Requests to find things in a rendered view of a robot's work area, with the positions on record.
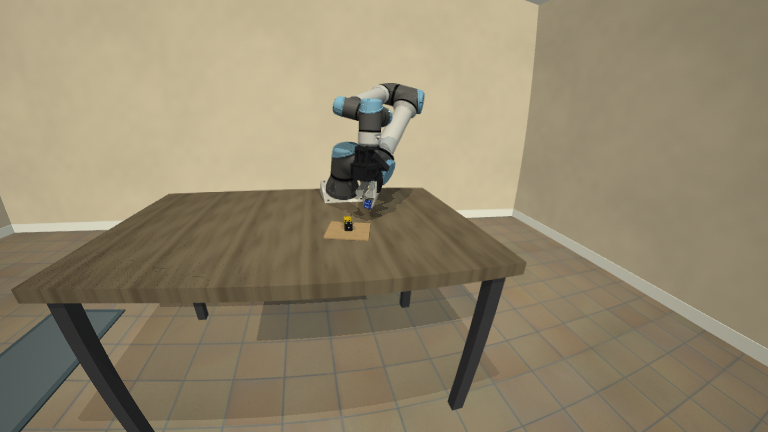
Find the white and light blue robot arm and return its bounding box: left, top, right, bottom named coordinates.
left=326, top=83, right=425, bottom=200

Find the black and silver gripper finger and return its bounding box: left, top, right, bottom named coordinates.
left=365, top=172, right=383, bottom=209
left=356, top=181, right=370, bottom=203

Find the tan square mat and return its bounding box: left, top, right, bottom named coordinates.
left=323, top=221, right=371, bottom=241

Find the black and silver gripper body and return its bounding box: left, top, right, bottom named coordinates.
left=350, top=144, right=382, bottom=182

